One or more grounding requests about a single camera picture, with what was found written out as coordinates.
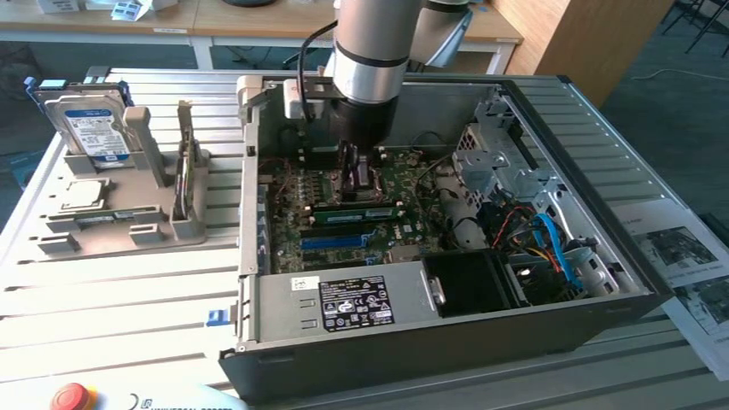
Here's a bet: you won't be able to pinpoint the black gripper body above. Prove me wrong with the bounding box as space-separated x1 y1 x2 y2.
330 97 401 149

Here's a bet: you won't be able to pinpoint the green RAM stick in slot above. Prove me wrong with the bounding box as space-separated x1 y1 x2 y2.
311 207 398 226

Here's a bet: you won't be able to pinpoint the CPU socket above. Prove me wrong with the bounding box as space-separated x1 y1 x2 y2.
339 169 383 205

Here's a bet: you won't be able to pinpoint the green motherboard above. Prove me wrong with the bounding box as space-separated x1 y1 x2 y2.
258 144 458 275

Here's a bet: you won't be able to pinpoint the black expansion slot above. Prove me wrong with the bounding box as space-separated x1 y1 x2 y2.
301 225 378 241

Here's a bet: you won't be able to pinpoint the blue expansion slot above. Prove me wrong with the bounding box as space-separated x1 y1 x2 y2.
299 236 366 252

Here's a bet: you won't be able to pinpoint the white plastic tube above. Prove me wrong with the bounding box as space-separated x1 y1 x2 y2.
435 176 491 249

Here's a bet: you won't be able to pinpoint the silver metal disk bay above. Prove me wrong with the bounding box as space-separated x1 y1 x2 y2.
450 122 571 202

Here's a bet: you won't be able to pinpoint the grey power supply with label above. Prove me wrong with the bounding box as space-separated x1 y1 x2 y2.
247 260 446 343

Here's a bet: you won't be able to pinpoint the long wooden desk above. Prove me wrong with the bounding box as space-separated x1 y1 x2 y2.
0 0 525 74

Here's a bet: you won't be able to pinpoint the black fan shroud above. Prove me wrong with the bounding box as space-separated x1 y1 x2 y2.
422 250 537 319

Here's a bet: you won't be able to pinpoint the wooden cabinet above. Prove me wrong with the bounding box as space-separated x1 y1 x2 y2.
493 0 686 108

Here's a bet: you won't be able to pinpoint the black open PC case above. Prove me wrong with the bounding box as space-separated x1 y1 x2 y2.
217 73 676 403

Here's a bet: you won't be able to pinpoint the grey parts rack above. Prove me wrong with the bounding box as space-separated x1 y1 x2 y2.
18 100 241 262

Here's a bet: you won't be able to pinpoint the hard disk with blue label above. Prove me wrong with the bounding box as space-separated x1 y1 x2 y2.
34 83 137 168

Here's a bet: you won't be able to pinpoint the silver CPU chip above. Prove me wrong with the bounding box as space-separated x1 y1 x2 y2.
58 179 113 211

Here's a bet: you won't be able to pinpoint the printed paper sheets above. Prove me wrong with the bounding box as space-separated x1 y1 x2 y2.
609 197 729 382

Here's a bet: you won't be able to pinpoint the white cardboard box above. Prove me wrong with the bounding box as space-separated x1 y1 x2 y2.
34 0 87 15

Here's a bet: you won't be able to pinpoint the black chair legs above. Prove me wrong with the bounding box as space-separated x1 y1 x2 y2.
658 0 729 54

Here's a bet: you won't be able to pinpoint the teach pendant with red button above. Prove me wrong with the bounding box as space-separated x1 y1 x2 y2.
46 381 246 410

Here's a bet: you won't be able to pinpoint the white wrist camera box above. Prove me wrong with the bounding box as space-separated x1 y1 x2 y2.
282 78 326 121

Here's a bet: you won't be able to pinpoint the black camera cable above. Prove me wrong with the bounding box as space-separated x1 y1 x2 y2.
297 21 338 125

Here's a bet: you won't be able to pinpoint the red yellow black wire bundle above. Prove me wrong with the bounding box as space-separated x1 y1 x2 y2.
487 206 566 267

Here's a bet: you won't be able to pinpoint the graphics card with metal bracket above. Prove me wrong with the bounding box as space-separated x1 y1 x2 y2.
169 99 207 224

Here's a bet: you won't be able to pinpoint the blue flat data wire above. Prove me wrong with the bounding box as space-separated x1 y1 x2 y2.
530 212 589 296

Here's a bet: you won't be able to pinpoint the white floor cable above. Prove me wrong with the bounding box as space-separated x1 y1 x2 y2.
632 67 674 83

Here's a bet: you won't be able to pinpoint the blue disk carrier frame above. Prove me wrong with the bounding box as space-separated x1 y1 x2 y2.
21 76 133 108

